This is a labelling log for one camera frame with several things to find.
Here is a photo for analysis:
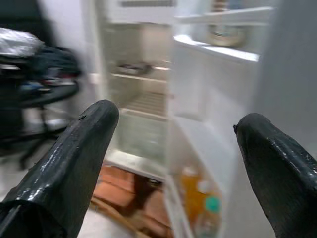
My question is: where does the round metal tin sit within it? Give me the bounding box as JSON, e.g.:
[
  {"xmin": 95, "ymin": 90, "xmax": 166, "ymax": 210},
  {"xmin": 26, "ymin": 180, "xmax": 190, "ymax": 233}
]
[{"xmin": 207, "ymin": 26, "xmax": 246, "ymax": 47}]

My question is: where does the black metal stand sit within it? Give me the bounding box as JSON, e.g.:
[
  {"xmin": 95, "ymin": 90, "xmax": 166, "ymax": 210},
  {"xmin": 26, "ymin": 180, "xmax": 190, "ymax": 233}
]
[{"xmin": 0, "ymin": 99, "xmax": 71, "ymax": 171}]

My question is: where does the bottle with teal cap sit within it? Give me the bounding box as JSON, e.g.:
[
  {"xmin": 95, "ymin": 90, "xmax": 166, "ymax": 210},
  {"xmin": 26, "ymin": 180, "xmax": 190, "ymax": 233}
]
[{"xmin": 198, "ymin": 194, "xmax": 223, "ymax": 238}]

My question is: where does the orange juice bottle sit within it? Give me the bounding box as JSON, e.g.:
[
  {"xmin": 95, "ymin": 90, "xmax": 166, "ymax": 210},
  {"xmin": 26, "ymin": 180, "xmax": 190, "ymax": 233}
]
[{"xmin": 179, "ymin": 166, "xmax": 213, "ymax": 234}]

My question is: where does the silver foil bag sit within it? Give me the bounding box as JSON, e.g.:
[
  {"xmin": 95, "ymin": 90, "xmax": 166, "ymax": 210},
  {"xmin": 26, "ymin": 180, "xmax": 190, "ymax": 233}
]
[{"xmin": 0, "ymin": 27, "xmax": 46, "ymax": 58}]

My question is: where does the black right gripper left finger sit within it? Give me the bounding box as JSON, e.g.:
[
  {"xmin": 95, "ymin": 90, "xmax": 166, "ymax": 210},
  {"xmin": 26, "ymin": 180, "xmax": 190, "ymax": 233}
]
[{"xmin": 0, "ymin": 99, "xmax": 120, "ymax": 238}]

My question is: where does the dark shallow tray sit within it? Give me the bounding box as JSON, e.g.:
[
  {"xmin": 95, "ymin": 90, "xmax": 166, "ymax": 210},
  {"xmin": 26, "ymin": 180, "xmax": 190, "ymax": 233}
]
[{"xmin": 118, "ymin": 62, "xmax": 152, "ymax": 75}]

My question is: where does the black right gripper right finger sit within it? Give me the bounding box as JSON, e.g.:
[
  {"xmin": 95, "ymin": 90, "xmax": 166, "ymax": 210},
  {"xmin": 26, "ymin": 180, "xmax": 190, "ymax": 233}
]
[{"xmin": 232, "ymin": 113, "xmax": 317, "ymax": 238}]

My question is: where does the orange brick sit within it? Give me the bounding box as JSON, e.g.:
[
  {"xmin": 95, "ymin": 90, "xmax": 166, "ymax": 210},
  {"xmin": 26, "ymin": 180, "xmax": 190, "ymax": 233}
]
[
  {"xmin": 137, "ymin": 195, "xmax": 173, "ymax": 231},
  {"xmin": 95, "ymin": 165, "xmax": 139, "ymax": 206}
]

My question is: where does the grey fridge with fruit sticker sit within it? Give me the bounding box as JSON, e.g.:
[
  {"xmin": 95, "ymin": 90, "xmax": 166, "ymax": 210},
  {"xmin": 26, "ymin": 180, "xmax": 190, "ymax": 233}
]
[{"xmin": 81, "ymin": 0, "xmax": 317, "ymax": 238}]

